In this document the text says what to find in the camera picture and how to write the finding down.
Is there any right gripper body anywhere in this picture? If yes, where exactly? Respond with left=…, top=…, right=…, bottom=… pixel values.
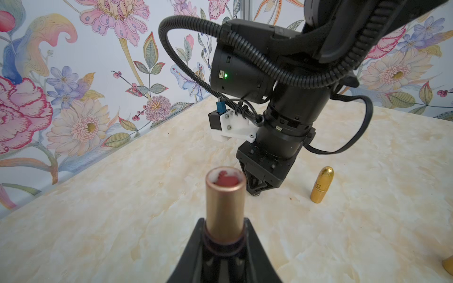
left=236, top=141, right=297, bottom=196

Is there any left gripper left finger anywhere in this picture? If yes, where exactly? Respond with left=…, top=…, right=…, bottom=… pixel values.
left=167, top=218, right=205, bottom=283

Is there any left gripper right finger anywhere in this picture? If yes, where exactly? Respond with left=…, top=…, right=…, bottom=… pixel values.
left=244, top=218, right=282, bottom=283

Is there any black lipstick tube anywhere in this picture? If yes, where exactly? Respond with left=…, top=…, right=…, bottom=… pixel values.
left=202, top=166, right=248, bottom=283

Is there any gold bullet lipstick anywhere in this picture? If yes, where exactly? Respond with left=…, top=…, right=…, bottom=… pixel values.
left=442, top=256, right=453, bottom=275
left=310, top=166, right=335, bottom=204

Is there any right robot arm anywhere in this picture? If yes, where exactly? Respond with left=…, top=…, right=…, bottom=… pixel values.
left=158, top=1, right=441, bottom=196

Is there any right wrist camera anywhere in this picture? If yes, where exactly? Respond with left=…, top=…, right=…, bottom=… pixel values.
left=208, top=100, right=258, bottom=143

